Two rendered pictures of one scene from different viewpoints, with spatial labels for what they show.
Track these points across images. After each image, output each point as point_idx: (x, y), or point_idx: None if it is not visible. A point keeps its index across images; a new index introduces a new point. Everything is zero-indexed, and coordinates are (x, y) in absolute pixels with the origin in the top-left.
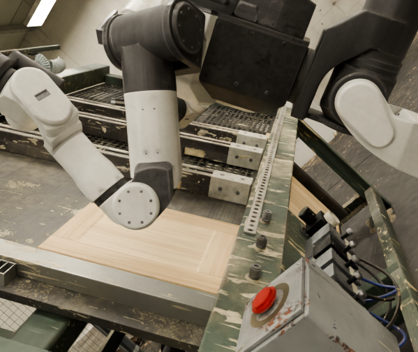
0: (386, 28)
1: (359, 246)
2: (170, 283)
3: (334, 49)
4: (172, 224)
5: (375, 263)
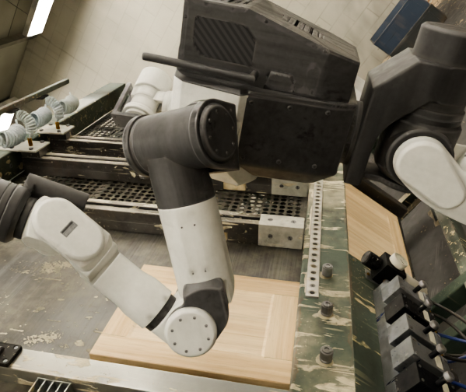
0: (446, 78)
1: (424, 241)
2: (237, 383)
3: (386, 107)
4: None
5: (445, 262)
